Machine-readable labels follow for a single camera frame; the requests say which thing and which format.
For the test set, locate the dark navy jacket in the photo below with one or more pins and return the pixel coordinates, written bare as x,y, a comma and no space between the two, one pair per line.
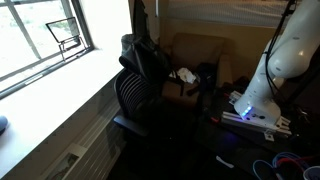
146,60

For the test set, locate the navy blue jacket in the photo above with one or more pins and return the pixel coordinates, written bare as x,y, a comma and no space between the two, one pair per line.
206,76

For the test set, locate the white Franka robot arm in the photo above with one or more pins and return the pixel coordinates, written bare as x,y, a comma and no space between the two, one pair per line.
283,66

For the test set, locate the black slatted office chair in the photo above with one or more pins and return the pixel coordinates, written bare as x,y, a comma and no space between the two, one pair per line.
136,96

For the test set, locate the white crumpled cloth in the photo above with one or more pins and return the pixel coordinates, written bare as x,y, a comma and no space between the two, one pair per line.
186,75

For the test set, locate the brown leather armchair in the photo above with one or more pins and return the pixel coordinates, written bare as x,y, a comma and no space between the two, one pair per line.
196,50

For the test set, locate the black robot table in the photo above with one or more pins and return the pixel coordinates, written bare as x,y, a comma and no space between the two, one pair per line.
233,146

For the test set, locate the white paper strip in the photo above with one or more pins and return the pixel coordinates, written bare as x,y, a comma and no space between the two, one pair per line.
225,162

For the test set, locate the white quilted panel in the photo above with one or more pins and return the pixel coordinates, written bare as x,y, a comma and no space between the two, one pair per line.
233,13

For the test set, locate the bright glass window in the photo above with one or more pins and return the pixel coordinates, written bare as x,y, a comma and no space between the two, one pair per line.
26,40

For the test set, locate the white cup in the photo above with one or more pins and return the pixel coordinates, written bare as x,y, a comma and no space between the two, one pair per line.
313,173

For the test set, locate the white wall heater unit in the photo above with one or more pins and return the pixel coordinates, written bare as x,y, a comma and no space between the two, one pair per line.
96,143

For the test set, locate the aluminium rail mount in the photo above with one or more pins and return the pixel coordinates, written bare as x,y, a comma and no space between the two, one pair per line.
253,123

